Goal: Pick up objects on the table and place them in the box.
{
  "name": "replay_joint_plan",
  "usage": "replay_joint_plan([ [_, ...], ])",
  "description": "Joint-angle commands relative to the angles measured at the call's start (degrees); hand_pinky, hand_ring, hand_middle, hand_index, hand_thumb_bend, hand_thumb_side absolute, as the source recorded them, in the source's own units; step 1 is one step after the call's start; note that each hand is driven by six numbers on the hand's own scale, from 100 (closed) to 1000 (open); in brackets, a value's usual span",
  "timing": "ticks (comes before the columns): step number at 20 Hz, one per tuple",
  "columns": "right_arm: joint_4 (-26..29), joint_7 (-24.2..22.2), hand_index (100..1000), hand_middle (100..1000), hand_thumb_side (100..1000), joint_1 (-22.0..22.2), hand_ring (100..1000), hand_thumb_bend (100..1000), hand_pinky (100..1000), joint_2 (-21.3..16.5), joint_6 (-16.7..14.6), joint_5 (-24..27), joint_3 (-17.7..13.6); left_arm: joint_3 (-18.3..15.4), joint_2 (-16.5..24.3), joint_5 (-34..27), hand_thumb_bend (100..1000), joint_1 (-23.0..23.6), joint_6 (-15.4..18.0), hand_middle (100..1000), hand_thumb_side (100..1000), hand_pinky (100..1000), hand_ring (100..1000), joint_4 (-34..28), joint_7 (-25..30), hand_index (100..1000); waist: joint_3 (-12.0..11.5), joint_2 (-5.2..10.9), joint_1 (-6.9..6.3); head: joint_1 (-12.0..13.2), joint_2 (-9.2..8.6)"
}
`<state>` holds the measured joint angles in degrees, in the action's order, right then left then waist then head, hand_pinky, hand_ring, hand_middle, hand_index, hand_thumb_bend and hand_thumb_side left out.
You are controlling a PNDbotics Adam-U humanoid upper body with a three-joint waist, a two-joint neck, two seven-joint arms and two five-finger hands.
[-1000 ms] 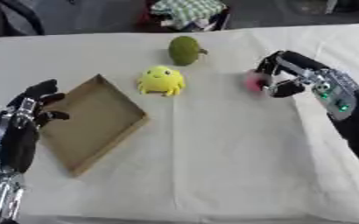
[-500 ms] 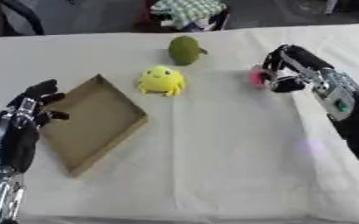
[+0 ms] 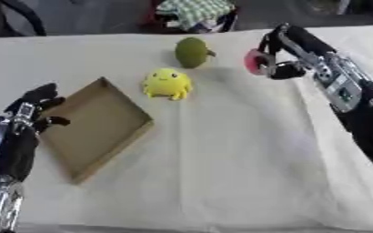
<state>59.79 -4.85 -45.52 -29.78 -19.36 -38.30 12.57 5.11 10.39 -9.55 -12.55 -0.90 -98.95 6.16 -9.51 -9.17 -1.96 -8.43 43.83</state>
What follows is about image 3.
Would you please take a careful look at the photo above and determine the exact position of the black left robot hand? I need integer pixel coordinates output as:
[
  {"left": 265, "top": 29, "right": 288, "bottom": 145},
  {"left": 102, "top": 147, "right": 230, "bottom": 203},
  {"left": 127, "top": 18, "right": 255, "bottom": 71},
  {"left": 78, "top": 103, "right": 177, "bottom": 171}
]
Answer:
[{"left": 0, "top": 82, "right": 72, "bottom": 183}]

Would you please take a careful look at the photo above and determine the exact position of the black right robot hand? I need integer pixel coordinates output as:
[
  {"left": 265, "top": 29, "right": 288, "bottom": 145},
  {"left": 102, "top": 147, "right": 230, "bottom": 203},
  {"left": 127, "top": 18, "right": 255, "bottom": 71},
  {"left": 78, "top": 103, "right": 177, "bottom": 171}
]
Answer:
[{"left": 255, "top": 23, "right": 339, "bottom": 81}]

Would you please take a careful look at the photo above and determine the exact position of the pink round toy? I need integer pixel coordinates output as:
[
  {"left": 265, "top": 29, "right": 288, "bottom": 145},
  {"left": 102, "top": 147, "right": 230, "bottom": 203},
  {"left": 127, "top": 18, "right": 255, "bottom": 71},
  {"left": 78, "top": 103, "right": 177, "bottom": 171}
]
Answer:
[{"left": 242, "top": 48, "right": 271, "bottom": 76}]

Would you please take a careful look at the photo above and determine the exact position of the tan cardboard box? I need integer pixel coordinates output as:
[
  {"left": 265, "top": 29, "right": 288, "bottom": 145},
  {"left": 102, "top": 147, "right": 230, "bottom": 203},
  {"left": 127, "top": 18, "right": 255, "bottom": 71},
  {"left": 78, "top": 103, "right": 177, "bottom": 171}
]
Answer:
[{"left": 35, "top": 76, "right": 156, "bottom": 186}]

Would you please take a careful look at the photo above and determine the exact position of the green toy fruit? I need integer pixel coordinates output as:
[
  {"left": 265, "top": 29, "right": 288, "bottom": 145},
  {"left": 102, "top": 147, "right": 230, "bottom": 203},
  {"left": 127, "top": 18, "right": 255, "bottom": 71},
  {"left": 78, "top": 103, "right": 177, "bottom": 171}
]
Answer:
[{"left": 174, "top": 36, "right": 218, "bottom": 69}]

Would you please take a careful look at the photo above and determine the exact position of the green and white checked cloth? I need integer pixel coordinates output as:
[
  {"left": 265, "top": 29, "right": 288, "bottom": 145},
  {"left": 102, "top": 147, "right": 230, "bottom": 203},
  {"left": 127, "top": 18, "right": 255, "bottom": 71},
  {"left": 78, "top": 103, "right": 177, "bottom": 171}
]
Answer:
[{"left": 155, "top": 0, "right": 237, "bottom": 32}]

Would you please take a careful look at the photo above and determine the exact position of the black chair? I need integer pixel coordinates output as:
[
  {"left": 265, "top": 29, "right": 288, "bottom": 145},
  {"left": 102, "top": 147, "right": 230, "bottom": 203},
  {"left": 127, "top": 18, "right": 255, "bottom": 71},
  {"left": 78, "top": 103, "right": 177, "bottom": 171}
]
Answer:
[{"left": 0, "top": 0, "right": 48, "bottom": 40}]

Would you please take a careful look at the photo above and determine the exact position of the yellow soft toy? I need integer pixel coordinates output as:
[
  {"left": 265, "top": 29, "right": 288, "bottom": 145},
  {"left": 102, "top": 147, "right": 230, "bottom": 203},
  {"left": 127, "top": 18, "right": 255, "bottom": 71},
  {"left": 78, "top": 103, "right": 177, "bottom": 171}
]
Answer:
[{"left": 140, "top": 67, "right": 195, "bottom": 101}]

